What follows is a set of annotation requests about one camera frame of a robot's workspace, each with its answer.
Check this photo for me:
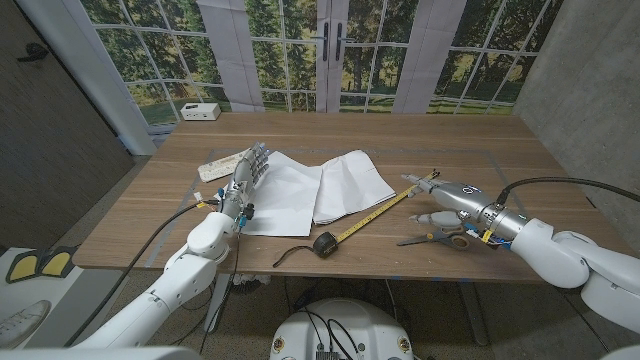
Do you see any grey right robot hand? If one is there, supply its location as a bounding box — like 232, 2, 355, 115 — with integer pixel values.
400, 172, 529, 244

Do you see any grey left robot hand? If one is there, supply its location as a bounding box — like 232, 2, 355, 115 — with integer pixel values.
218, 142, 271, 221

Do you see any large white paper sheet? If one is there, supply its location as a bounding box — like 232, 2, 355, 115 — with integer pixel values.
239, 150, 324, 238

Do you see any black yellow tape measure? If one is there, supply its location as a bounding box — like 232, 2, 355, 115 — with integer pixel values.
272, 169, 441, 269

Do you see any white power strip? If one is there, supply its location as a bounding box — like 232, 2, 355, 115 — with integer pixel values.
197, 148, 251, 184

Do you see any white socket box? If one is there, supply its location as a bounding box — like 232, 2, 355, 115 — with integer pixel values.
179, 102, 222, 122

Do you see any printed window forest backdrop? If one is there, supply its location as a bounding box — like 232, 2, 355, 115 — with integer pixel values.
79, 0, 566, 127

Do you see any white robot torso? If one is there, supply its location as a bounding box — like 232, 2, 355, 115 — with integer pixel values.
269, 298, 415, 360

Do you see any black and yellow shoe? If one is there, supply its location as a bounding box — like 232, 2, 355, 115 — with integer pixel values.
39, 244, 79, 279

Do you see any yellow black foot pedal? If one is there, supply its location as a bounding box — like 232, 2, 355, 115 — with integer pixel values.
4, 248, 45, 285

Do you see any white sneaker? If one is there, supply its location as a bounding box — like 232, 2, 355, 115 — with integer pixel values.
0, 299, 53, 350

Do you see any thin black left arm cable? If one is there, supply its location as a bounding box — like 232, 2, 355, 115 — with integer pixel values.
198, 227, 241, 354

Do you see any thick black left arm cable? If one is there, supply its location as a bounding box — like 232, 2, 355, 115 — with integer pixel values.
63, 198, 221, 348

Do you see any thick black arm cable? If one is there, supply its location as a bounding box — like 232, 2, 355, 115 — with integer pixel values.
63, 198, 221, 348
494, 175, 640, 207

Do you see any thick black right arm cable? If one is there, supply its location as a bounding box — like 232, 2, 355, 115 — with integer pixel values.
494, 175, 640, 207

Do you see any black wall handle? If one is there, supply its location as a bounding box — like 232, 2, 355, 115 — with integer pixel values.
16, 42, 50, 64

